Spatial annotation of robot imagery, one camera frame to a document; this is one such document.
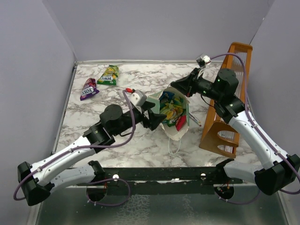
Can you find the red snack packet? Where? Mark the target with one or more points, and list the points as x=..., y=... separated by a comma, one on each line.
x=180, y=122

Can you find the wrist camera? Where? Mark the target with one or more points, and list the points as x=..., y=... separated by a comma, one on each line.
x=203, y=60
x=136, y=97

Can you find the purple capped marker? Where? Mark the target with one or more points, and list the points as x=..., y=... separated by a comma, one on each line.
x=195, y=120

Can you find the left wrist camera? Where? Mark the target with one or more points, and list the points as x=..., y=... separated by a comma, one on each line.
x=136, y=97

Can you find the green yellow Fox's candy bag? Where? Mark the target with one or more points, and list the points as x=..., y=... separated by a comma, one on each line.
x=109, y=77

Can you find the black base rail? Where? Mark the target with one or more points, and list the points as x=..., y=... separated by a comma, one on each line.
x=159, y=180

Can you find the wooden rack with clear slats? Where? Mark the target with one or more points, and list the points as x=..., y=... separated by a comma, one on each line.
x=217, y=136

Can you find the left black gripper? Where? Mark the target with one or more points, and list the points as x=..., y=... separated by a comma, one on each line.
x=153, y=119

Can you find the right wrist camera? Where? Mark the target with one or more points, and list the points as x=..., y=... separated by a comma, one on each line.
x=203, y=60

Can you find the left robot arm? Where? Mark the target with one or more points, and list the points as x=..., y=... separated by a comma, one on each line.
x=115, y=129

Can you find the purple Fox's candy bag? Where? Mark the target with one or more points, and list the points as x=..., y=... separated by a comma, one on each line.
x=89, y=89

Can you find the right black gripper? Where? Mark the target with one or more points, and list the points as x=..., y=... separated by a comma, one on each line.
x=185, y=85

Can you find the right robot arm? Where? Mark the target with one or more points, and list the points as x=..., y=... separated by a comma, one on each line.
x=278, y=168

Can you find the green paper gift bag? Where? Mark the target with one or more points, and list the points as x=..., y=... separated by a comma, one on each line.
x=171, y=95

